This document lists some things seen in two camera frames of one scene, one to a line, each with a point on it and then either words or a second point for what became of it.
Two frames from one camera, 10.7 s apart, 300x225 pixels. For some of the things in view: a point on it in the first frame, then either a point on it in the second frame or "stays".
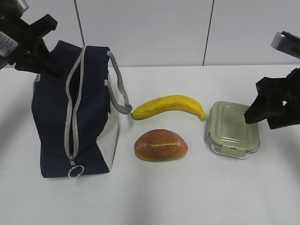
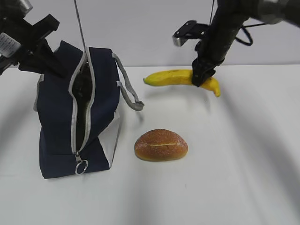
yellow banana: (169, 103) -> (180, 77)
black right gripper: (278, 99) -> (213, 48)
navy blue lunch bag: (76, 115) stays
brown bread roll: (160, 145) stays
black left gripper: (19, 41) stays
